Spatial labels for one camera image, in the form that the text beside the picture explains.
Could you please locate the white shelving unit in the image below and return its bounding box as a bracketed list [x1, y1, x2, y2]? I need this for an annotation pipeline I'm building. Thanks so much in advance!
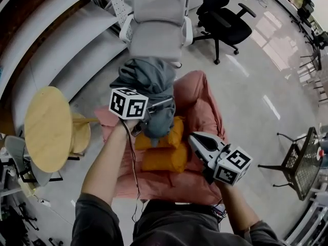
[0, 0, 134, 124]

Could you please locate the light grey office chair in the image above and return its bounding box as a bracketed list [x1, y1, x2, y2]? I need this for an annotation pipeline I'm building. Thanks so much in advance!
[119, 0, 193, 69]

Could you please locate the person's left forearm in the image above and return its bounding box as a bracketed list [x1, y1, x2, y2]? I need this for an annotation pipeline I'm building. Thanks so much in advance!
[81, 119, 137, 208]

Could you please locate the person's right forearm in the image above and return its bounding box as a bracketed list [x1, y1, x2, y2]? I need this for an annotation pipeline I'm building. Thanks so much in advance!
[216, 179, 261, 235]

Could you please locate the black waist device with wires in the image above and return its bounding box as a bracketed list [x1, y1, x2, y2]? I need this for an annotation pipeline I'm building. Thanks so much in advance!
[211, 203, 228, 218]

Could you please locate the black background office chair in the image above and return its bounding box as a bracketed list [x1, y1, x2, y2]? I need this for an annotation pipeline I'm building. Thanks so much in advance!
[292, 0, 315, 33]

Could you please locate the grey-green shell chair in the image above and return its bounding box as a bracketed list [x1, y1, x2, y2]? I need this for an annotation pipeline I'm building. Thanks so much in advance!
[4, 135, 64, 187]

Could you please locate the person's dark grey shirt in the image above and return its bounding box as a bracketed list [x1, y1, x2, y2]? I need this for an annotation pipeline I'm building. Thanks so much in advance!
[71, 192, 285, 246]

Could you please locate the round wooden side table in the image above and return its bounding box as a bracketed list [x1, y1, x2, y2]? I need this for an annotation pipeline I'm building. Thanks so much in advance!
[24, 86, 101, 174]

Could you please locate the grey cloth garment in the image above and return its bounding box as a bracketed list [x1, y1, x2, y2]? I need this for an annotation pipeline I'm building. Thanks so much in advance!
[110, 57, 177, 147]

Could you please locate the pink armchair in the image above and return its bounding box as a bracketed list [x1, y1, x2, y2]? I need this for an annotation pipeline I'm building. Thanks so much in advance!
[94, 70, 229, 206]

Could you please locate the orange cushion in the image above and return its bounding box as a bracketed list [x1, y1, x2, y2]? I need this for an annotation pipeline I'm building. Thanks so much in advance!
[135, 115, 186, 150]
[140, 142, 190, 174]

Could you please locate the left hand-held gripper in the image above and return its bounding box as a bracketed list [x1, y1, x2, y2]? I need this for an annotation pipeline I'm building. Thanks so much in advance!
[109, 87, 175, 135]

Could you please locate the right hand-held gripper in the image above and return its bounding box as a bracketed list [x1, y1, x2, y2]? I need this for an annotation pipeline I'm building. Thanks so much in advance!
[188, 131, 254, 187]

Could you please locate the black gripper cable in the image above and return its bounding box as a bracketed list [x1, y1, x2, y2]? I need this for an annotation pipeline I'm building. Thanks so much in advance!
[122, 120, 143, 223]

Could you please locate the black metal mesh table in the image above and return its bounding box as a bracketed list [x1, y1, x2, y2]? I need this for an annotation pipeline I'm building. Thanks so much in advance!
[257, 127, 324, 201]

